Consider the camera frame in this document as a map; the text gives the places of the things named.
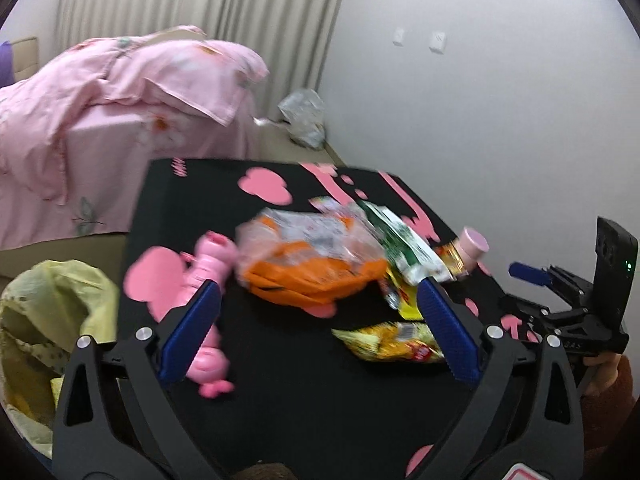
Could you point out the purple pillow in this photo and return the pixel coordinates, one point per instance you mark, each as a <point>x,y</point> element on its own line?
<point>4,62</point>

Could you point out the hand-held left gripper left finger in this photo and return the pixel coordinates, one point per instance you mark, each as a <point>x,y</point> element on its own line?
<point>190,330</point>

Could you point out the brown fuzzy clothing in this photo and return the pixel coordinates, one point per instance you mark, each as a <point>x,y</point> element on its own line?
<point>265,472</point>

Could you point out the pink caterpillar toy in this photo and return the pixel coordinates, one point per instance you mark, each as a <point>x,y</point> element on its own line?
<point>212,260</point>

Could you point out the black pink-print table mat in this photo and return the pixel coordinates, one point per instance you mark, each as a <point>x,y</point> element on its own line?
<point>280,410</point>

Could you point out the pink bottle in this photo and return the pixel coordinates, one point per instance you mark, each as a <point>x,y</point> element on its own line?
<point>472,245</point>

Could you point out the pink floral duvet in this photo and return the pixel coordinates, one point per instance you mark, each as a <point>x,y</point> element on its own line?
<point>125,80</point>

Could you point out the yellow snack packet red label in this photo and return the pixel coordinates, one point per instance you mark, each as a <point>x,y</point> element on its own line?
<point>390,342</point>

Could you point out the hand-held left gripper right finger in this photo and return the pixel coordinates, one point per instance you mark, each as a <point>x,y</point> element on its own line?
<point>445,332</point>

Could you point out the orange snack bag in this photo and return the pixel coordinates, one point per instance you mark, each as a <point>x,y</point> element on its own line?
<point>300,270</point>

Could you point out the white wall switch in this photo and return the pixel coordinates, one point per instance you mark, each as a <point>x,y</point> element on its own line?
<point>437,42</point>
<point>398,36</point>

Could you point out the red yellow snack wrapper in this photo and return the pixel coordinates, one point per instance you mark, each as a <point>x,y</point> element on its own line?
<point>450,260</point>

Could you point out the bin with yellow-green liner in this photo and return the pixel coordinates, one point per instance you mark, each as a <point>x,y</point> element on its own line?
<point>30,320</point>

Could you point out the green white snack packet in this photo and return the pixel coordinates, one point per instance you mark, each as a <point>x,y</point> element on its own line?
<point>405,245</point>

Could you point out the beige headboard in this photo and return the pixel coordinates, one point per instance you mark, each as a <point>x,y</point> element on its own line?
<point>25,57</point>

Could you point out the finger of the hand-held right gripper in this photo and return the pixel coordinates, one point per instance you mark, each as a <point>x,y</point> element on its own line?
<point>530,272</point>
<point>527,312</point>

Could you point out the white pleated curtain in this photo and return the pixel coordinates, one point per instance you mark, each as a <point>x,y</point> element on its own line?
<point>200,0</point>

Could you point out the clear plastic bag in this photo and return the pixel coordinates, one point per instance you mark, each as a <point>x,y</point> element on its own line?
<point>302,117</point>

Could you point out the person's right forearm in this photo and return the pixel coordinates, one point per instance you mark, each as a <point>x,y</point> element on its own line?
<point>615,410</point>

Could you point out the person's right hand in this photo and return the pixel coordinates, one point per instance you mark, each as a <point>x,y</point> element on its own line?
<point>600,372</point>

